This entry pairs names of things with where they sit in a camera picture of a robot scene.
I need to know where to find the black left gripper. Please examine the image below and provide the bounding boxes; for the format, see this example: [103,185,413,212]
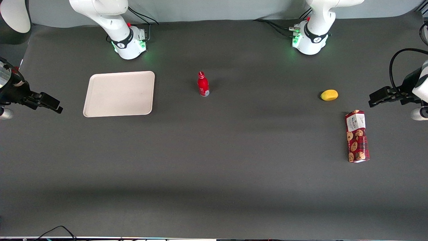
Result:
[369,67,422,108]

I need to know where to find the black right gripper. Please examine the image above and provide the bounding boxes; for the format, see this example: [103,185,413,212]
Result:
[0,72,63,114]

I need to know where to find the red coke bottle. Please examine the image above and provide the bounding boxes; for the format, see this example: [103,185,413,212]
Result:
[197,71,210,97]

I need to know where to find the beige plastic tray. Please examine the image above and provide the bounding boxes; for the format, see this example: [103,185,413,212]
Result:
[83,71,155,118]

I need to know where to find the red cookie box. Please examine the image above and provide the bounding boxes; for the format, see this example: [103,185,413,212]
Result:
[345,110,370,163]

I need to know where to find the yellow lemon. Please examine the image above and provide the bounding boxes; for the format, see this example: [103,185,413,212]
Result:
[320,89,339,101]

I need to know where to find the dark grey table mat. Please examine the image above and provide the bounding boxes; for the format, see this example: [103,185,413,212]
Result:
[0,13,428,239]

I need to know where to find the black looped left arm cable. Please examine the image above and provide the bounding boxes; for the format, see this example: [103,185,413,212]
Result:
[389,48,428,95]

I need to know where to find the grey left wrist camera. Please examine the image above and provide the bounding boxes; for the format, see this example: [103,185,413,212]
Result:
[411,107,428,121]

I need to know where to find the black cable at mat side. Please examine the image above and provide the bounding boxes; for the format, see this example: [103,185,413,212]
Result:
[419,22,428,47]

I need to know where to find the black left arm base cables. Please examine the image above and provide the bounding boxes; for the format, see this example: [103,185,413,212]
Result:
[252,8,313,38]

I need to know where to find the black cable at table edge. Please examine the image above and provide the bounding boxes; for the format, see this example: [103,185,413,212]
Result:
[33,226,78,241]

